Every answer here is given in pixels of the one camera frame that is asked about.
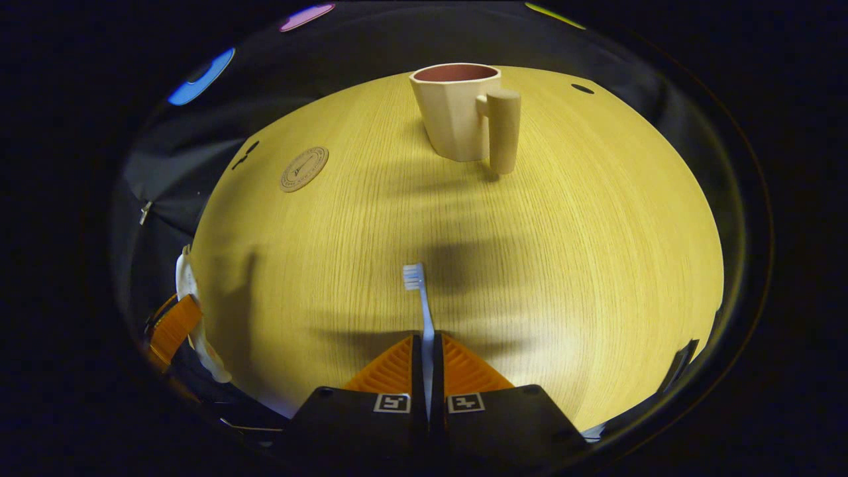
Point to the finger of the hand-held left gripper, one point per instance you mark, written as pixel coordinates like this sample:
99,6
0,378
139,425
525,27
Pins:
173,328

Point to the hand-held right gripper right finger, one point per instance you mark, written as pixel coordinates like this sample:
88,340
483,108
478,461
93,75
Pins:
438,371

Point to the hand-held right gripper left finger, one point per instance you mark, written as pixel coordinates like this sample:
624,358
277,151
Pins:
417,371

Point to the white toothpaste tube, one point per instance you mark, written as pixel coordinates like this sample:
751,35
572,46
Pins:
215,364

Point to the white toothbrush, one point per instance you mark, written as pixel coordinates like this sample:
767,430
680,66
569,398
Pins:
427,324

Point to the beige cup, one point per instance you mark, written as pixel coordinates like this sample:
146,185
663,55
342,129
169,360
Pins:
450,119

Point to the silver clip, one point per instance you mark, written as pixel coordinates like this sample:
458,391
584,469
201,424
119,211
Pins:
144,213

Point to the black backdrop cloth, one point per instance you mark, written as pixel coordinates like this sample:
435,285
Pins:
331,53

